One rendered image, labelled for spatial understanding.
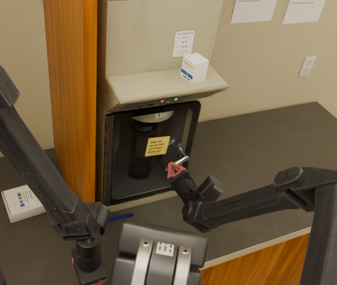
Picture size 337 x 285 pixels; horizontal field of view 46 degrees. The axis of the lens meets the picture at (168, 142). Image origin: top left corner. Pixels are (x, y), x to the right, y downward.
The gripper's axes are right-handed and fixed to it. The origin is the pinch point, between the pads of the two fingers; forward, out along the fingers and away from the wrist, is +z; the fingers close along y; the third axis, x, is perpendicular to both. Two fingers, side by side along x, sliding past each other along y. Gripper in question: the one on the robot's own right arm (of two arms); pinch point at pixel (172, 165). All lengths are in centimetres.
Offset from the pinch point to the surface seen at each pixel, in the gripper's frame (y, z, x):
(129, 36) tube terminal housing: 46.5, 5.2, -9.4
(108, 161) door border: 13.8, 4.0, 15.6
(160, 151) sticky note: 4.8, 4.0, 0.6
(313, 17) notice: -25, 49, -90
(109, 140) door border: 21.1, 3.9, 11.1
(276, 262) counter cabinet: -66, -21, -14
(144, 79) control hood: 35.3, 1.6, -7.0
